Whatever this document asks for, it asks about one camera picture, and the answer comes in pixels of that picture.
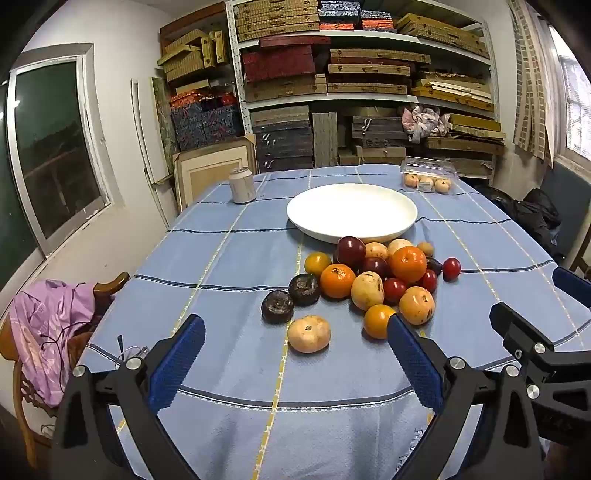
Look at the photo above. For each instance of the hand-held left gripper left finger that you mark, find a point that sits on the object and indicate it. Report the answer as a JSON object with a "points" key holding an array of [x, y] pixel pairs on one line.
{"points": [[178, 364]]}

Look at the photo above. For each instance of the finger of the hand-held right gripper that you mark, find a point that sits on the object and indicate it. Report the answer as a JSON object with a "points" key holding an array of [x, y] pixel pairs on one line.
{"points": [[512, 325], [572, 286]]}

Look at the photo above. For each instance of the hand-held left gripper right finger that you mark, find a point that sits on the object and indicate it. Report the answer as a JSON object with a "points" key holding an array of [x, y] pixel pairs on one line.
{"points": [[415, 364]]}

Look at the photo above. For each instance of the yellow-orange tomato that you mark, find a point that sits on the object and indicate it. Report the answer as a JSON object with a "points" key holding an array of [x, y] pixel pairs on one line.
{"points": [[317, 264], [378, 321]]}

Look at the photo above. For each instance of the tan orange persimmon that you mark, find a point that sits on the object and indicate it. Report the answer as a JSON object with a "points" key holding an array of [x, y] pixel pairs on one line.
{"points": [[417, 305]]}

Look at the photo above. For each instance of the red tomato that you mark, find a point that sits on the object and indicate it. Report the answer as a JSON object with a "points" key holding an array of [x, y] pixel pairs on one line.
{"points": [[429, 281], [395, 290], [451, 268]]}

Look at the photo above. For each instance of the pale yellow pear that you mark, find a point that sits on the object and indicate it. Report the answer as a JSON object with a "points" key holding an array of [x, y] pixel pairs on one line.
{"points": [[367, 290]]}

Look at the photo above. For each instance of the dark brown mangosteen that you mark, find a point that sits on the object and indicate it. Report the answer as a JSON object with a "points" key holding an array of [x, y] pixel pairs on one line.
{"points": [[277, 307], [435, 265], [304, 289]]}

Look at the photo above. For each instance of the orange mandarin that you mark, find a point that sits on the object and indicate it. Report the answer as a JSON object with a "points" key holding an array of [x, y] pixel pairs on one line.
{"points": [[407, 264], [338, 280]]}

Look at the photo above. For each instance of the dark purple plum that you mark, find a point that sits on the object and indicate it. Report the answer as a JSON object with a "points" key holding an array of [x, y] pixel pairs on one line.
{"points": [[375, 267]]}

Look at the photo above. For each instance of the pale tan persimmon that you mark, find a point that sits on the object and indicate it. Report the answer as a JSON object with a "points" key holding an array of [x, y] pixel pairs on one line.
{"points": [[309, 333]]}

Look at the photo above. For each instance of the small tan longan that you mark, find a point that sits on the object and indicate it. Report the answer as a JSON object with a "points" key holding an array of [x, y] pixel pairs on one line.
{"points": [[425, 249]]}

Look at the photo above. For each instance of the speckled tan pear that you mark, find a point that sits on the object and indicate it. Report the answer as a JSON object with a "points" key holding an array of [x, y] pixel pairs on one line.
{"points": [[377, 250]]}

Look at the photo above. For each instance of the large round tan pear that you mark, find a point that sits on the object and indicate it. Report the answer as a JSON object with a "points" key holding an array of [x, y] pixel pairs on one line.
{"points": [[399, 244]]}

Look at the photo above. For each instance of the dark red plum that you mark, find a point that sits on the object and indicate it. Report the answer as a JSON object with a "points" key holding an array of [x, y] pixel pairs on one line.
{"points": [[351, 250]]}

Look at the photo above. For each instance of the white plate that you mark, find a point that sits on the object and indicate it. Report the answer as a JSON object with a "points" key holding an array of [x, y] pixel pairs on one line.
{"points": [[352, 212]]}

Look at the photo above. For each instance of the black jacket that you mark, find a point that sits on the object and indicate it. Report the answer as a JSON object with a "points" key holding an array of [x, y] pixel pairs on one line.
{"points": [[535, 214]]}

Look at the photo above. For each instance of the blue checked tablecloth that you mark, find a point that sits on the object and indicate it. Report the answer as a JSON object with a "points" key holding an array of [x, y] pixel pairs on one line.
{"points": [[231, 286]]}

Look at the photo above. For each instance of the wooden chair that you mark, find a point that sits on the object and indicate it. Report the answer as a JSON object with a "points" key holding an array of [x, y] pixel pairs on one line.
{"points": [[111, 284]]}

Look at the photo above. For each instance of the purple cloth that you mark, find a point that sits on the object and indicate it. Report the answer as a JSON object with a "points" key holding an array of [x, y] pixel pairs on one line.
{"points": [[41, 323]]}

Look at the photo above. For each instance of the cluster of small peaches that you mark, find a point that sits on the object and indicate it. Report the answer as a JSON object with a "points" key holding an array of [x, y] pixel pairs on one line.
{"points": [[425, 183]]}

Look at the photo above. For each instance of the clear plastic clamshell box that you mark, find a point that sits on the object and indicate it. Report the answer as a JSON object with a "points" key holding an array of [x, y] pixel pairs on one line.
{"points": [[429, 166]]}

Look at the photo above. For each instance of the small bright window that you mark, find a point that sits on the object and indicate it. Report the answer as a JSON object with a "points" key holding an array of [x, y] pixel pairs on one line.
{"points": [[577, 106]]}

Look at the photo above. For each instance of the white tin can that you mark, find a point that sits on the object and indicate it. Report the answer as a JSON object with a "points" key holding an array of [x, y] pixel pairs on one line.
{"points": [[242, 184]]}

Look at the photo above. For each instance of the checked curtain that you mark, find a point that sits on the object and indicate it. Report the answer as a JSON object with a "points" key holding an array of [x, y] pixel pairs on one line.
{"points": [[531, 92]]}

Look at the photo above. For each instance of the pink plastic bag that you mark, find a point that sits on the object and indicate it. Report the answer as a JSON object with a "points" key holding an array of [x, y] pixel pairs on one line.
{"points": [[422, 120]]}

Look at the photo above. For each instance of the white leaning board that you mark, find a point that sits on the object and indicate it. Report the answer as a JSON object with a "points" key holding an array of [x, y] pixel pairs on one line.
{"points": [[140, 129]]}

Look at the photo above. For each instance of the green marbled panel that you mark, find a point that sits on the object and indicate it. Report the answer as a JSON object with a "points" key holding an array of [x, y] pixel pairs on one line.
{"points": [[165, 120]]}

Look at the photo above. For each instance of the pile of patterned fabric boxes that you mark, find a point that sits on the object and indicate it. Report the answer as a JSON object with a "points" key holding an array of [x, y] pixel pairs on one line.
{"points": [[203, 120]]}

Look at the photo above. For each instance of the sliding glass window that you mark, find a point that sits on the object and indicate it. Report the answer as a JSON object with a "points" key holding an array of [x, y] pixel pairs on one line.
{"points": [[55, 147]]}

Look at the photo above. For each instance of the stack of flat woven boxes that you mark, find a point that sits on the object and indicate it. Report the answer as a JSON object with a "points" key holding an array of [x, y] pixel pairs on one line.
{"points": [[369, 69]]}

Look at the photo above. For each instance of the white metal shelf rack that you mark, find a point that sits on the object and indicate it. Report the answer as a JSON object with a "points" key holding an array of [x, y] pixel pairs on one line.
{"points": [[236, 64]]}

